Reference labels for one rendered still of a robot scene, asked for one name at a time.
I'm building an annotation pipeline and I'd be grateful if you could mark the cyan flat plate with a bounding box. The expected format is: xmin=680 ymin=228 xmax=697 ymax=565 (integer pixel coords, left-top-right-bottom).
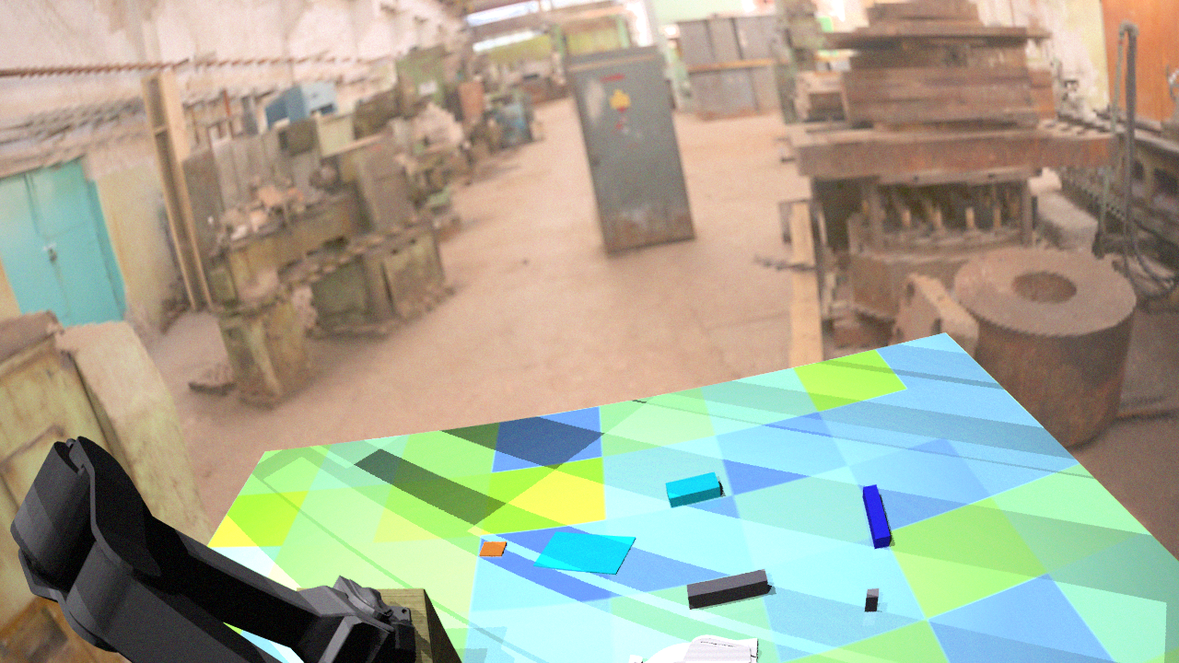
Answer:
xmin=533 ymin=532 xmax=635 ymax=575

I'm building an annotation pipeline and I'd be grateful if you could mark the orange flat plate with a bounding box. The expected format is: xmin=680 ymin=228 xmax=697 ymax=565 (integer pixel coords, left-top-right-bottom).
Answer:
xmin=480 ymin=541 xmax=507 ymax=557

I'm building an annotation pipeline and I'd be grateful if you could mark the cyan rectangular block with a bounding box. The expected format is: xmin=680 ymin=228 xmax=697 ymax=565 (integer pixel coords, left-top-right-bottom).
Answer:
xmin=666 ymin=472 xmax=720 ymax=508

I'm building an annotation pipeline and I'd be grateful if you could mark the blue rectangular block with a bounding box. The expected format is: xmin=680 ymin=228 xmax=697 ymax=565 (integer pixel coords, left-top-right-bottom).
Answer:
xmin=862 ymin=484 xmax=890 ymax=549

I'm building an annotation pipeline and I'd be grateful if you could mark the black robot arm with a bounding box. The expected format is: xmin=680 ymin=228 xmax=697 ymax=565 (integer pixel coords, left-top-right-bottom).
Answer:
xmin=9 ymin=436 xmax=416 ymax=663

